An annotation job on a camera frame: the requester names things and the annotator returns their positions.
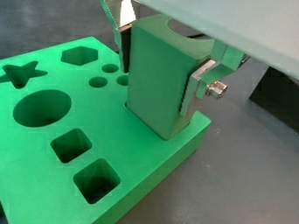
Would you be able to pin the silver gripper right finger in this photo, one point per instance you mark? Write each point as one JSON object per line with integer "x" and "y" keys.
{"x": 225, "y": 59}

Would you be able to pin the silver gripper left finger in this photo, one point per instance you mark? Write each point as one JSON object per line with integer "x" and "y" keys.
{"x": 120, "y": 15}

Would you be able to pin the green arch block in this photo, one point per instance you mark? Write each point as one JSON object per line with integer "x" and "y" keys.
{"x": 163, "y": 59}

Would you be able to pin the black curved fixture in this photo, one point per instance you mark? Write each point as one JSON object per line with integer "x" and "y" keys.
{"x": 276, "y": 95}

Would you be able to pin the green shape sorter board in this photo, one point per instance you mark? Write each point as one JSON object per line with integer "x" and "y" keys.
{"x": 79, "y": 158}

